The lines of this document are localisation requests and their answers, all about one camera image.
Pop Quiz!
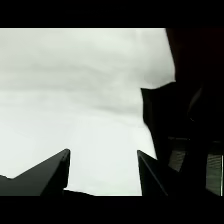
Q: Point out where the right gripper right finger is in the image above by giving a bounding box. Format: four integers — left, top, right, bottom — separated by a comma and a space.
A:
136, 149, 174, 197

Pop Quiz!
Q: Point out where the white garment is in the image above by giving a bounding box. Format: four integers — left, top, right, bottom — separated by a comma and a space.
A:
0, 27, 177, 197

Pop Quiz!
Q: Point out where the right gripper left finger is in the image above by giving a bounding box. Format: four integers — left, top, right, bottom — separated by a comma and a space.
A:
0, 148, 71, 197

